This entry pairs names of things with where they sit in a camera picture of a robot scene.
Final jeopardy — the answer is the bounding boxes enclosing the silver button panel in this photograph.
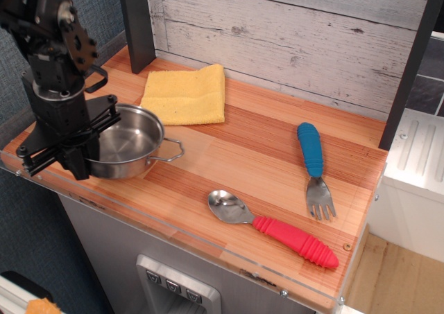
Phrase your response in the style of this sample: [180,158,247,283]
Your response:
[136,254,222,313]

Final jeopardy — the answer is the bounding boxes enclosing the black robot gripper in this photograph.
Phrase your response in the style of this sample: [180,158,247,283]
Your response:
[16,71,120,180]

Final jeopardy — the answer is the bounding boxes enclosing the grey toy cabinet front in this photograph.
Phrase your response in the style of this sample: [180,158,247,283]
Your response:
[60,195,313,313]

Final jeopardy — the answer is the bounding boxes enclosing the yellow folded cloth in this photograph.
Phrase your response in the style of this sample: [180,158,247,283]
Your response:
[140,64,225,125]

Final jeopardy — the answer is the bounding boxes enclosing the orange sponge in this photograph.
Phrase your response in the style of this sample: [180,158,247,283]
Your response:
[25,298,62,314]

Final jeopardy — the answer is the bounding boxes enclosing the dark left upright post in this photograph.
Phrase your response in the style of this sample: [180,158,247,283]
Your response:
[120,0,156,73]

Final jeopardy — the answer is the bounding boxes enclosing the dark upright post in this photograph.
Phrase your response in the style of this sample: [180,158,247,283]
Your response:
[120,0,156,73]
[379,0,443,151]

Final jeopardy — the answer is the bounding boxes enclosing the white toy sink unit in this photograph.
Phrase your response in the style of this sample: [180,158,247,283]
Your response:
[367,32,443,261]

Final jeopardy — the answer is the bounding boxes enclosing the dark right upright post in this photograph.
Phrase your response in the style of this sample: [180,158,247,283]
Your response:
[379,0,443,151]

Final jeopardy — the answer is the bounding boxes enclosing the small stainless steel pot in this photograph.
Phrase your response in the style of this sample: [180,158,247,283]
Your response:
[87,103,185,180]

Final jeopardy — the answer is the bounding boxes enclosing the red handled metal spoon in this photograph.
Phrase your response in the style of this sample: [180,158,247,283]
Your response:
[207,190,339,269]

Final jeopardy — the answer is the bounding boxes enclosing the clear acrylic edge guard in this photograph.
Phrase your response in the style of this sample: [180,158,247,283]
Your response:
[0,149,344,306]

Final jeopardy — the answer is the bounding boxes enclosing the blue handled metal fork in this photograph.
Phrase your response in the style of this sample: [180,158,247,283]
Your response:
[297,122,336,220]

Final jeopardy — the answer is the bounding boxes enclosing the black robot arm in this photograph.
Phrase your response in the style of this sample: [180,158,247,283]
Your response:
[1,0,120,180]

